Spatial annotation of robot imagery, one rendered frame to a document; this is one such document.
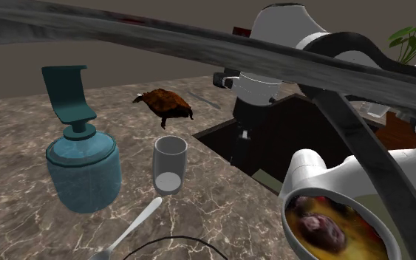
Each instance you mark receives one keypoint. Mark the green potted plant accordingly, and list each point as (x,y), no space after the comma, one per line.
(414,37)

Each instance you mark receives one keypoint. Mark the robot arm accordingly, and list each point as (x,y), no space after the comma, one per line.
(283,25)

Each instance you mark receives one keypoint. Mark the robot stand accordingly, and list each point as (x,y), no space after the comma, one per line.
(301,126)

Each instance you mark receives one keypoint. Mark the white bowl with food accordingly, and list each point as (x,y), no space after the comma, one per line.
(337,234)

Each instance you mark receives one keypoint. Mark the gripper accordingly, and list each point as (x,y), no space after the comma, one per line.
(243,147)

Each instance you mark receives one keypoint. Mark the brown turtle figure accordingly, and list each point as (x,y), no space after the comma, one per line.
(166,102)

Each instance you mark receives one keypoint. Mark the dark grey bent bar frame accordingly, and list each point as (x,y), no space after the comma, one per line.
(193,43)

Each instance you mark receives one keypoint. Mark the grey glass cup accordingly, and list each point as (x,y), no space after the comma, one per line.
(170,160)

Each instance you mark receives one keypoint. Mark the silver spoon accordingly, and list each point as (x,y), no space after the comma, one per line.
(135,225)

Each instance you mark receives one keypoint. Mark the teal soap dispenser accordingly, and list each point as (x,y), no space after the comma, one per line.
(83,172)

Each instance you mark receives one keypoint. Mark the grey knife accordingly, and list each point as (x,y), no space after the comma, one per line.
(204,100)

